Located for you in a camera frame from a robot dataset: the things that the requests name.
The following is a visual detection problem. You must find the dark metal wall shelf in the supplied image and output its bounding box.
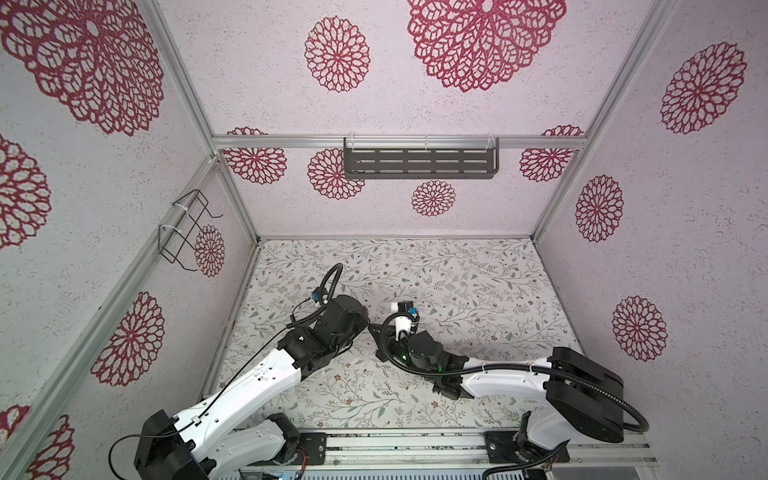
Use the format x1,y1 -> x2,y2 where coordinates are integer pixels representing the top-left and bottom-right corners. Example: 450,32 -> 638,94
342,138 -> 500,180

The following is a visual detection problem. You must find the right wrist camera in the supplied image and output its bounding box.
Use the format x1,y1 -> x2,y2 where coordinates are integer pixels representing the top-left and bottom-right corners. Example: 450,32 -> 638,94
391,300 -> 420,341

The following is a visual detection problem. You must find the black wire wall rack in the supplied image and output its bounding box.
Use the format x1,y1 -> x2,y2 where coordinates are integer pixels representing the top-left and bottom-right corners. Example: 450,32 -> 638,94
156,189 -> 226,277

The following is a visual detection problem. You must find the left thin black cable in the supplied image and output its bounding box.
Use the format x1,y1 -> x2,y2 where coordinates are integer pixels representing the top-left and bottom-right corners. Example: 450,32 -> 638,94
107,262 -> 344,480

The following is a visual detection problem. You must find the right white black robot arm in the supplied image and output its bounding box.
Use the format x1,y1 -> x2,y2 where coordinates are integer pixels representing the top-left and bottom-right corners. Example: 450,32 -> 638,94
369,315 -> 629,465

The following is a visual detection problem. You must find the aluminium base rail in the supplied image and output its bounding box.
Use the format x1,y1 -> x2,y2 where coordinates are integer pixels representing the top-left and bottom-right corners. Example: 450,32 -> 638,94
154,427 -> 658,480

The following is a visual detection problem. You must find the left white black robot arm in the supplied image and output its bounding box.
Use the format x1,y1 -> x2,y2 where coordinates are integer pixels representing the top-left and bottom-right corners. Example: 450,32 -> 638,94
134,295 -> 369,479

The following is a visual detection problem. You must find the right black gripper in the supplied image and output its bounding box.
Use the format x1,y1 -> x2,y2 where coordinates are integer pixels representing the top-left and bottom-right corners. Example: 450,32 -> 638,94
370,321 -> 435,384

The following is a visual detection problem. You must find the right black corrugated cable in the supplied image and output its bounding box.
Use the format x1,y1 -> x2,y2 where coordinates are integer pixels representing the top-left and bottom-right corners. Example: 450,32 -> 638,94
379,310 -> 650,434

